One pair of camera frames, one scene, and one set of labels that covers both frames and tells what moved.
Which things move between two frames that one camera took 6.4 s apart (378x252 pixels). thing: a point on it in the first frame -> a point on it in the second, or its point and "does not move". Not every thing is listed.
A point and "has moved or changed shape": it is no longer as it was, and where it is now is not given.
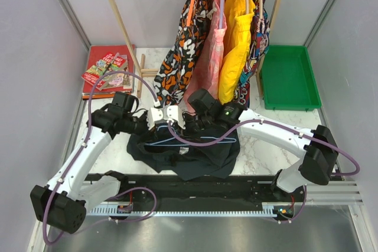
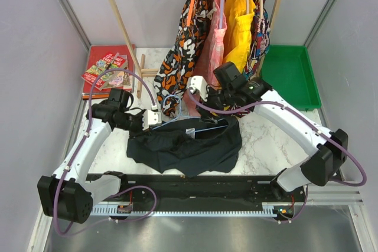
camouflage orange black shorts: [179, 61] does not move
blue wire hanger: [156, 143] has moved or changed shape
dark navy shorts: [195, 153] does not move
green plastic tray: [287, 79] does not move
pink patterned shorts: [205, 72] does not move
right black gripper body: [195, 123] -> [216, 99]
